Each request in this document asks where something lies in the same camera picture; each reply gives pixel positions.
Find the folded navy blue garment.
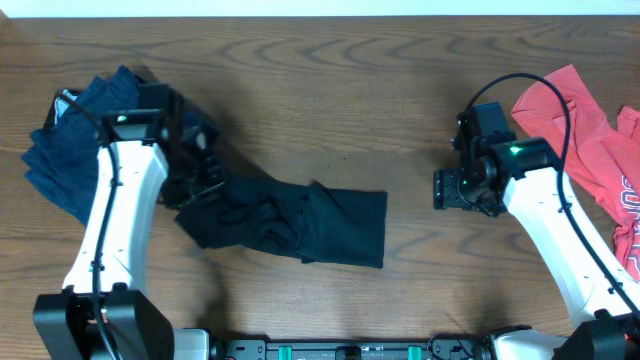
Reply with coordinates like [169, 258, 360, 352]
[20, 64, 219, 226]

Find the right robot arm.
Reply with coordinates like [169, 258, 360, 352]
[433, 102, 639, 359]

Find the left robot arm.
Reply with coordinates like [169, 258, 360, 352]
[33, 83, 225, 359]

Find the black polo shirt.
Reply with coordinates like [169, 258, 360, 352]
[175, 175, 388, 269]

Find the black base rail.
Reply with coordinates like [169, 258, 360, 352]
[219, 336, 494, 360]

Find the red printed t-shirt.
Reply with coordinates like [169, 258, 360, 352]
[511, 65, 639, 280]

